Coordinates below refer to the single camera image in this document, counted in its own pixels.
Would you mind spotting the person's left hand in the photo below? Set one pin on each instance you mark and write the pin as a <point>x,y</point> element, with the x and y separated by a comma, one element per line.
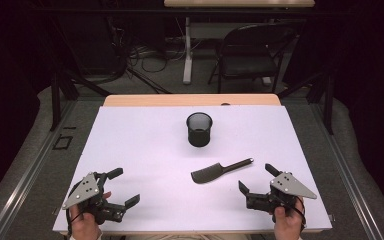
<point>85,226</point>

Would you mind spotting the black horizontal frame bar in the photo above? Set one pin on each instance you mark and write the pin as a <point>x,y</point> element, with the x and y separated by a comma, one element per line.
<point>113,11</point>

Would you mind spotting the black folding chair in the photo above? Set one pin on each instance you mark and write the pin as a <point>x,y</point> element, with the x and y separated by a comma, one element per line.
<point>246,65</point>

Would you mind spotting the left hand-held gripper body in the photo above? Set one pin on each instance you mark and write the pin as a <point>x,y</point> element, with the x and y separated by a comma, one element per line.
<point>85,190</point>

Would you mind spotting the person's right hand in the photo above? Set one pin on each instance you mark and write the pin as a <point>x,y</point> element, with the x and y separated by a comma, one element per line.
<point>288,228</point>

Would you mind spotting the wooden desk with white leg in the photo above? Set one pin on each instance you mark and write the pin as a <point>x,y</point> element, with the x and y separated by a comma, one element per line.
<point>240,3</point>

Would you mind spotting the white table board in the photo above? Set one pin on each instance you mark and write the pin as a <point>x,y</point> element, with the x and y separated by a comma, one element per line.
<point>146,150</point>

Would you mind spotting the metal floor rail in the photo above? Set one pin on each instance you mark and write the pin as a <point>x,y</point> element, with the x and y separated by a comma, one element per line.
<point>33,173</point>
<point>346,173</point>

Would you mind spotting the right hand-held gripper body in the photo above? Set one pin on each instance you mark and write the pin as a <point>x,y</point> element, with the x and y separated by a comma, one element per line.
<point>290,186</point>

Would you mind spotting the black frame stand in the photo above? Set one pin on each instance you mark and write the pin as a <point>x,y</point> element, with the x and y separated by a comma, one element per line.
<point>329,110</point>
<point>55,106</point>

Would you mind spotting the black mesh pen cup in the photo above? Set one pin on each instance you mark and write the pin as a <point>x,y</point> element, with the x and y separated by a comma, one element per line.
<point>198,136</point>

